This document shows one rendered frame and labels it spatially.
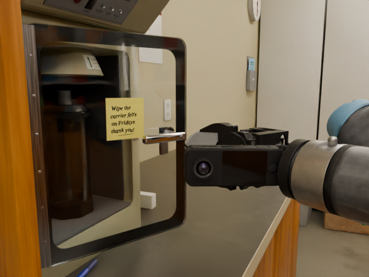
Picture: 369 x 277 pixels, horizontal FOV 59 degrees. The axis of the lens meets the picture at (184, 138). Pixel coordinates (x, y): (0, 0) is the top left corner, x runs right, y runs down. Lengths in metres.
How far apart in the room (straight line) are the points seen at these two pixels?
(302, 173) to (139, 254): 0.47
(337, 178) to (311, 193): 0.03
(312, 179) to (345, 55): 3.12
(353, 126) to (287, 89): 3.02
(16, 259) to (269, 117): 3.21
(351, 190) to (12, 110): 0.38
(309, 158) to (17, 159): 0.34
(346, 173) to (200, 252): 0.47
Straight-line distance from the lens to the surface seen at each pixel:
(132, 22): 0.72
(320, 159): 0.36
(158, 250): 0.76
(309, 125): 3.48
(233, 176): 0.38
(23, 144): 0.46
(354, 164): 0.34
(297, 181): 0.36
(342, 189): 0.34
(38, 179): 0.58
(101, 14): 0.65
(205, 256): 0.73
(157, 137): 0.59
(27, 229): 0.49
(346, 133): 0.48
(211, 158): 0.37
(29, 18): 0.59
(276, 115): 3.52
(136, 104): 0.62
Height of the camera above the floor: 1.30
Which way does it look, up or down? 9 degrees down
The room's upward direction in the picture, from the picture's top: straight up
